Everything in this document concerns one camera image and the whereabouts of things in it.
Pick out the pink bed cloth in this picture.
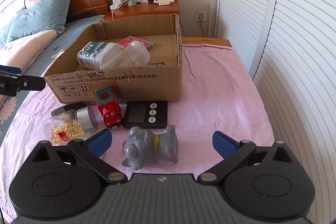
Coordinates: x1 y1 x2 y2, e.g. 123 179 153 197
1 45 274 222

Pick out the black digital timer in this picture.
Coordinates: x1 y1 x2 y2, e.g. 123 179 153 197
122 101 168 129

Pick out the clear plastic jar in box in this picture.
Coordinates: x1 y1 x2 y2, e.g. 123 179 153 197
100 40 150 69

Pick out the wooden nightstand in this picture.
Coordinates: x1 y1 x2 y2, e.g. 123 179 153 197
102 0 181 22

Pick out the red wooden toy train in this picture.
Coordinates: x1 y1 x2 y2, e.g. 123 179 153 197
96 86 123 130

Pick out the clear bottle of yellow capsules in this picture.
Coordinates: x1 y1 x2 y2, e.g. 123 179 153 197
42 106 98 145

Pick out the white power strip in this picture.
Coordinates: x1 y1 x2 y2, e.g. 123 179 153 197
110 0 127 11

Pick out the grey rubber dog toy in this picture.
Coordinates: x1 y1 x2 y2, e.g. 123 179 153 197
121 125 178 170

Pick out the wall power outlet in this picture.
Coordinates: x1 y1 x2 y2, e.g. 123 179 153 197
196 11 206 22

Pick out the blue pillow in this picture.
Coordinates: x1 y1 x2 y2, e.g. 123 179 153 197
1 0 71 47

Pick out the pink card pack in box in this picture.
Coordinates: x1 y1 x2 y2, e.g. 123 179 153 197
116 35 154 50

